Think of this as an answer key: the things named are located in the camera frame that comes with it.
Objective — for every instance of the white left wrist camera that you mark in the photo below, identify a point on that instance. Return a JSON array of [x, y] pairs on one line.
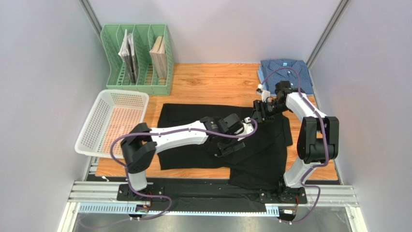
[[248, 127]]

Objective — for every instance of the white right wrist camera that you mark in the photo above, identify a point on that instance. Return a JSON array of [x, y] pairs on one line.
[[265, 95]]

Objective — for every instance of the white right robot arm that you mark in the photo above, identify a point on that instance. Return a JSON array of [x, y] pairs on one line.
[[318, 137]]

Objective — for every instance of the grey magazines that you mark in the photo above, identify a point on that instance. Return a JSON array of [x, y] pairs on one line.
[[128, 55]]

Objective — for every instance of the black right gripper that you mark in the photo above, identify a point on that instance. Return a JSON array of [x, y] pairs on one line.
[[259, 111]]

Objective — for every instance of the green file organizer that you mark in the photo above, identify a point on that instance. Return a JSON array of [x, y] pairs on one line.
[[144, 37]]

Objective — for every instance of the tan books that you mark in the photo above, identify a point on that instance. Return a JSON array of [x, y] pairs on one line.
[[159, 59]]

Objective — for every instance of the white plastic basket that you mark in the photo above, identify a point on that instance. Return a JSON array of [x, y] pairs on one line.
[[113, 114]]

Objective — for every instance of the folded blue checkered shirt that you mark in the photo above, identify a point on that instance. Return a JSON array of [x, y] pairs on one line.
[[272, 71]]

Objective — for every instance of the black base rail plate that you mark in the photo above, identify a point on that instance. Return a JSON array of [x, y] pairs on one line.
[[210, 196]]

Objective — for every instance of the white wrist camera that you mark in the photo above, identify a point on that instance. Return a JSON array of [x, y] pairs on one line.
[[265, 95], [248, 127]]

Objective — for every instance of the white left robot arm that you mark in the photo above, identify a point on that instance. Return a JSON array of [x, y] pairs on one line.
[[142, 143]]

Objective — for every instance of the black long sleeve shirt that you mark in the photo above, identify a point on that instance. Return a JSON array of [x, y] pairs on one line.
[[259, 165]]

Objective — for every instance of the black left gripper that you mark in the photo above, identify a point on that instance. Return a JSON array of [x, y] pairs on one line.
[[226, 149]]

